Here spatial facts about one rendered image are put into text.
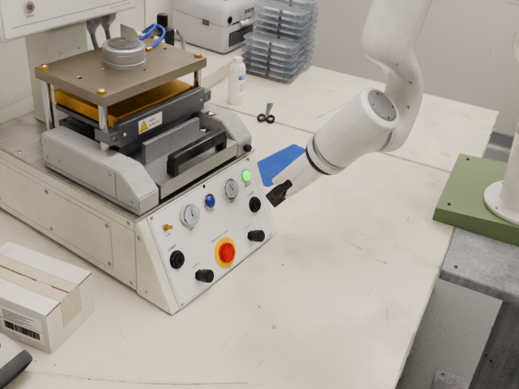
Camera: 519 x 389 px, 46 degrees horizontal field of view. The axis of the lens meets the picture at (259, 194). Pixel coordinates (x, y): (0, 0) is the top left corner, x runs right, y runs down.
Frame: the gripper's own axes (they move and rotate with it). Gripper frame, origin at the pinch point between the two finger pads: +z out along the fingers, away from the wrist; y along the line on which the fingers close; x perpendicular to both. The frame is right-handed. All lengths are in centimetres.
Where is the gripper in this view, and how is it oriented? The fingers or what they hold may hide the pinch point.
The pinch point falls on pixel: (276, 195)
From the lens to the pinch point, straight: 123.6
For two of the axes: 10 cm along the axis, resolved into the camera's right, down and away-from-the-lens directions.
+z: -5.3, 4.7, 7.1
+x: 6.1, 7.9, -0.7
